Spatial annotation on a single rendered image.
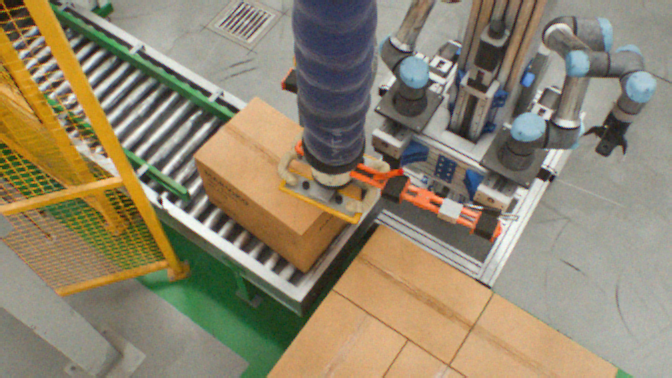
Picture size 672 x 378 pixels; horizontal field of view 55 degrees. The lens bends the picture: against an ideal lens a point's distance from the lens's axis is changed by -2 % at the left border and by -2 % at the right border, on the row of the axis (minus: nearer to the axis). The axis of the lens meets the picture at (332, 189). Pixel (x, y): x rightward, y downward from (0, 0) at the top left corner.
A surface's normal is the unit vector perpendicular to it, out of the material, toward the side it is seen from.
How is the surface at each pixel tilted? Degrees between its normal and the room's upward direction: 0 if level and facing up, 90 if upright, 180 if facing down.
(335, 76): 71
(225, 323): 0
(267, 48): 0
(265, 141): 0
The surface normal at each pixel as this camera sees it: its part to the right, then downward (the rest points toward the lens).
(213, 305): 0.00, -0.49
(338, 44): 0.08, 0.76
